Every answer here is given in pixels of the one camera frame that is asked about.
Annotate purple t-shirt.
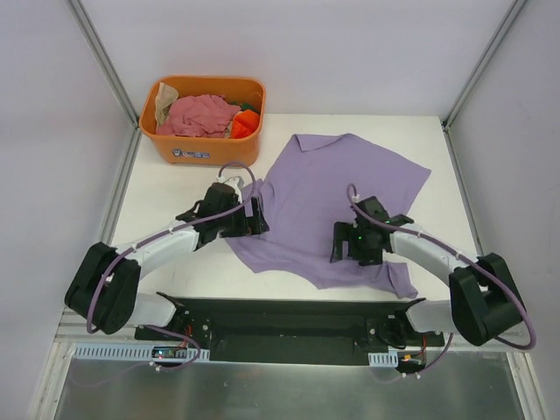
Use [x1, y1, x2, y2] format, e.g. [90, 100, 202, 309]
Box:
[227, 133, 431, 298]

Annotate orange plastic basket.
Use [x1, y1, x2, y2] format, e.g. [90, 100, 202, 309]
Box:
[139, 75, 266, 165]

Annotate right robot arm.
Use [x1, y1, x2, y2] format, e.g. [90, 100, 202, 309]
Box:
[331, 192, 530, 347]

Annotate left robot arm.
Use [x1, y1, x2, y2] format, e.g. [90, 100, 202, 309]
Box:
[65, 177, 269, 340]

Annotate orange-red cloth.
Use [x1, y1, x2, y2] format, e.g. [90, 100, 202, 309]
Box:
[231, 109, 260, 138]

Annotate pink crumpled shirt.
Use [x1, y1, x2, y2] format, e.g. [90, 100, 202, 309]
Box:
[156, 94, 241, 138]

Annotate green cloth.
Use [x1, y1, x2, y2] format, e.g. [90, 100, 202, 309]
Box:
[238, 102, 256, 112]

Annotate beige cloth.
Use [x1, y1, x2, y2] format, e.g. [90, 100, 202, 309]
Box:
[154, 82, 179, 127]

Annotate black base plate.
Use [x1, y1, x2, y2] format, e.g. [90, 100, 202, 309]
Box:
[134, 293, 447, 367]

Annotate right white cable duct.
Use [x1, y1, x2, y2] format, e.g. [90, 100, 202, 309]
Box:
[367, 351, 399, 368]

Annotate white cable duct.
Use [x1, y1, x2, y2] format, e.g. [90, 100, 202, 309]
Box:
[367, 351, 399, 368]
[73, 344, 210, 363]

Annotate aluminium rail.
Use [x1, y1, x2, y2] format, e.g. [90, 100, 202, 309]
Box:
[54, 307, 137, 342]

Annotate left aluminium frame post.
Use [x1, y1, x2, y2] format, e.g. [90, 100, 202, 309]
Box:
[65, 0, 139, 126]

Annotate aluminium frame post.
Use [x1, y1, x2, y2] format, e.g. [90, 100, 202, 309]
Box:
[65, 0, 139, 126]
[440, 0, 529, 128]

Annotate left white cable duct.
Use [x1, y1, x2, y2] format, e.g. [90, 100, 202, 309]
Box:
[73, 344, 210, 363]

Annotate right aluminium frame post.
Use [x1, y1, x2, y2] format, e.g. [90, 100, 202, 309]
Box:
[440, 0, 529, 128]

